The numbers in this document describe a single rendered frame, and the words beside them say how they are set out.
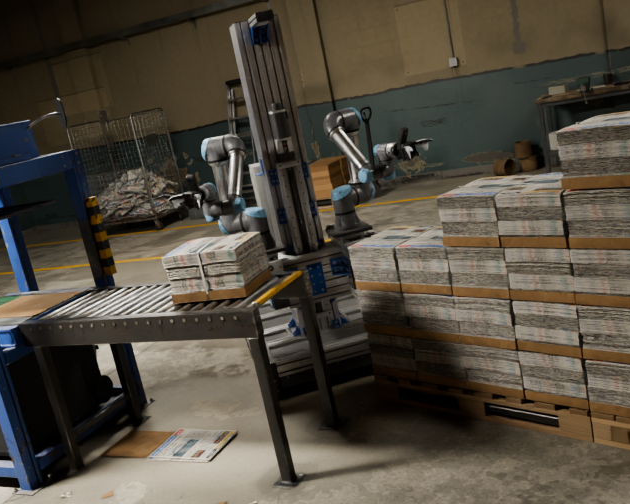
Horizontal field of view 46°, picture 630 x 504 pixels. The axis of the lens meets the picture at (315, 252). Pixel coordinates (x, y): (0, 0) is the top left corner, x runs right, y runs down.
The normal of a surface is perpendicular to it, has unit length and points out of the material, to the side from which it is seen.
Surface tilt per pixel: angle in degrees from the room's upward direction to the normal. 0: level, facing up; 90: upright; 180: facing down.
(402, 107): 90
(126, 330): 90
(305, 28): 90
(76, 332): 90
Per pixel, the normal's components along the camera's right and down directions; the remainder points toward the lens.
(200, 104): -0.40, 0.29
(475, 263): -0.68, 0.29
